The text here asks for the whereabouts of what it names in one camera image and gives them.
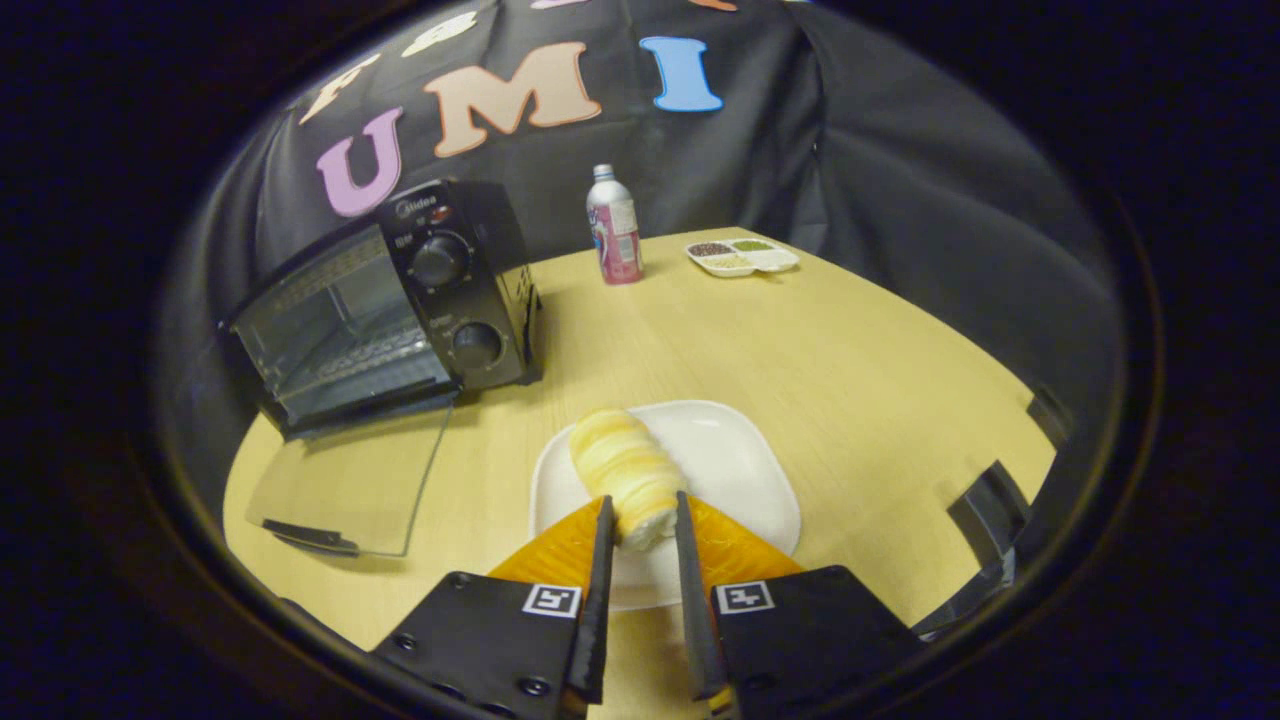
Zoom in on black backdrop cloth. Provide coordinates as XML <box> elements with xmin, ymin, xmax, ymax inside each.
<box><xmin>165</xmin><ymin>0</ymin><xmax>1121</xmax><ymax>421</ymax></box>

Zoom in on yellow bread roll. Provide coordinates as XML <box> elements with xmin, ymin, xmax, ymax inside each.
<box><xmin>569</xmin><ymin>408</ymin><xmax>689</xmax><ymax>553</ymax></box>

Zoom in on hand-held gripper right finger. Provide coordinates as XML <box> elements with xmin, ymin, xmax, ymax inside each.
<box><xmin>674</xmin><ymin>490</ymin><xmax>926</xmax><ymax>720</ymax></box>

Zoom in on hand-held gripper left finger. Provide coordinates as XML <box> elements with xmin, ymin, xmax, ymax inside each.
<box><xmin>372</xmin><ymin>495</ymin><xmax>616</xmax><ymax>720</ymax></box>

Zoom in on black toaster oven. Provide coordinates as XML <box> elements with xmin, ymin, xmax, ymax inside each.
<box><xmin>218</xmin><ymin>178</ymin><xmax>544</xmax><ymax>559</ymax></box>

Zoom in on silver bottle with pink label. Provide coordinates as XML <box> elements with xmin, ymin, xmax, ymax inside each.
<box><xmin>586</xmin><ymin>164</ymin><xmax>644</xmax><ymax>286</ymax></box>

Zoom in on white divided tray of seeds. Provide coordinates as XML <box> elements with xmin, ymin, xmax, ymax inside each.
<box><xmin>685</xmin><ymin>238</ymin><xmax>801</xmax><ymax>278</ymax></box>

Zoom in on white square plate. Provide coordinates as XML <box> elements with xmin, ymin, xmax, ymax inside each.
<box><xmin>530</xmin><ymin>400</ymin><xmax>803</xmax><ymax>613</ymax></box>

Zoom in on black chair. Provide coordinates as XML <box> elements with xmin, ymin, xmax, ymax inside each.
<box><xmin>915</xmin><ymin>385</ymin><xmax>1076</xmax><ymax>641</ymax></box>

